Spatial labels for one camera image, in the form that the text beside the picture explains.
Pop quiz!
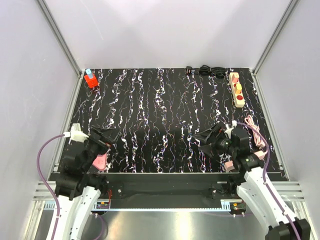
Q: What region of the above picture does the red cube socket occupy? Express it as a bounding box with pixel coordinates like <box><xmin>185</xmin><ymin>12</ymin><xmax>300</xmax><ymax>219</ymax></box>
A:
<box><xmin>84</xmin><ymin>73</ymin><xmax>99</xmax><ymax>89</ymax></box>

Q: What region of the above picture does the pink plug on wooden strip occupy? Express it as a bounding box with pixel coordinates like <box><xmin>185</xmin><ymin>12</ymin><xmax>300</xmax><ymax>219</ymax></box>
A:
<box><xmin>230</xmin><ymin>72</ymin><xmax>239</xmax><ymax>83</ymax></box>

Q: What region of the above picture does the pink power strip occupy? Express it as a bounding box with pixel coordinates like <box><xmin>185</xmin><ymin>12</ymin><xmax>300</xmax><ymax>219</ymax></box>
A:
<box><xmin>223</xmin><ymin>150</ymin><xmax>268</xmax><ymax>173</ymax></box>

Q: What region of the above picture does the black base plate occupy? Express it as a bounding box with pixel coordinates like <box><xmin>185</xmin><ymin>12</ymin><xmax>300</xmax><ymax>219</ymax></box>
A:
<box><xmin>48</xmin><ymin>171</ymin><xmax>287</xmax><ymax>210</ymax></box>

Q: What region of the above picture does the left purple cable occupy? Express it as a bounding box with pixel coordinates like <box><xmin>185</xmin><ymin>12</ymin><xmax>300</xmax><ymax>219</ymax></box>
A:
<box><xmin>36</xmin><ymin>134</ymin><xmax>66</xmax><ymax>240</ymax></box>

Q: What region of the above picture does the black coiled cable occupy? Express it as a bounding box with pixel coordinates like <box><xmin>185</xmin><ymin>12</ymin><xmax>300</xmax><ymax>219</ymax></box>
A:
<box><xmin>198</xmin><ymin>65</ymin><xmax>227</xmax><ymax>79</ymax></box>

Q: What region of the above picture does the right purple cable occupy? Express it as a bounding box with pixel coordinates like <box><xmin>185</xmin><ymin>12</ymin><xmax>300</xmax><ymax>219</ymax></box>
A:
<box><xmin>236</xmin><ymin>121</ymin><xmax>303</xmax><ymax>240</ymax></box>

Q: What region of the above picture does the light blue plug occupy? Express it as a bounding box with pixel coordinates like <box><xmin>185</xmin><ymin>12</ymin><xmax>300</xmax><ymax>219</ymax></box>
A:
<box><xmin>85</xmin><ymin>68</ymin><xmax>93</xmax><ymax>79</ymax></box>

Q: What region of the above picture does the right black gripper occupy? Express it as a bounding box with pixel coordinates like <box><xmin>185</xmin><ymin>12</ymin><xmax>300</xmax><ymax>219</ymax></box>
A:
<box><xmin>192</xmin><ymin>123</ymin><xmax>237</xmax><ymax>159</ymax></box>

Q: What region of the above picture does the pink triangular socket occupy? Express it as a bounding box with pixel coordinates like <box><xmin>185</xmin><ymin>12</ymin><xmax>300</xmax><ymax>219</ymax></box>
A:
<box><xmin>92</xmin><ymin>153</ymin><xmax>108</xmax><ymax>171</ymax></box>

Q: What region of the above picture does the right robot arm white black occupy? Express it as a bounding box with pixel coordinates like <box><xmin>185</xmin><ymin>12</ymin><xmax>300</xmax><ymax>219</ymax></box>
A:
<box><xmin>193</xmin><ymin>122</ymin><xmax>311</xmax><ymax>240</ymax></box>

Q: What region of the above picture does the yellow plug on wooden strip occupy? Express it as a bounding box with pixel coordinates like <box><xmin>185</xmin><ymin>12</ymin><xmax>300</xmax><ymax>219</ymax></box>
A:
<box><xmin>234</xmin><ymin>83</ymin><xmax>242</xmax><ymax>92</ymax></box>

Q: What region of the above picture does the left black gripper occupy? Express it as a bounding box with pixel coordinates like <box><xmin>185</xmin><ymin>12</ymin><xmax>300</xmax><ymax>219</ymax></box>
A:
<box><xmin>82</xmin><ymin>125</ymin><xmax>121</xmax><ymax>172</ymax></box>

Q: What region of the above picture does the black plug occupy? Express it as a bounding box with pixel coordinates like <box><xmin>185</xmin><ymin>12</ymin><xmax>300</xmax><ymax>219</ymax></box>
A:
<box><xmin>185</xmin><ymin>66</ymin><xmax>194</xmax><ymax>75</ymax></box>

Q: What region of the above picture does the purple cable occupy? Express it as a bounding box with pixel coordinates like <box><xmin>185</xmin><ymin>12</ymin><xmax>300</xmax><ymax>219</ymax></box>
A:
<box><xmin>236</xmin><ymin>121</ymin><xmax>303</xmax><ymax>240</ymax></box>
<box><xmin>36</xmin><ymin>134</ymin><xmax>66</xmax><ymax>240</ymax></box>

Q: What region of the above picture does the wooden socket strip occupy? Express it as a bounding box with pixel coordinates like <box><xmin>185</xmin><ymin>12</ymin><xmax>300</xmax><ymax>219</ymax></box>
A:
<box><xmin>229</xmin><ymin>72</ymin><xmax>245</xmax><ymax>108</ymax></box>

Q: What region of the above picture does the pink coiled cable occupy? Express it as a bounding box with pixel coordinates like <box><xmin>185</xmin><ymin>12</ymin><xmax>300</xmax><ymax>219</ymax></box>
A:
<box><xmin>243</xmin><ymin>114</ymin><xmax>270</xmax><ymax>154</ymax></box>

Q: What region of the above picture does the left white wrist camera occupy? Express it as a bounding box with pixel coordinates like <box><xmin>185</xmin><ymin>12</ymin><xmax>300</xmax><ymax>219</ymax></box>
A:
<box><xmin>63</xmin><ymin>123</ymin><xmax>89</xmax><ymax>143</ymax></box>

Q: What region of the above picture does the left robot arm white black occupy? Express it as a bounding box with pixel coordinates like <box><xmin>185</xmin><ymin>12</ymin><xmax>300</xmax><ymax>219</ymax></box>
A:
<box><xmin>47</xmin><ymin>123</ymin><xmax>120</xmax><ymax>240</ymax></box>

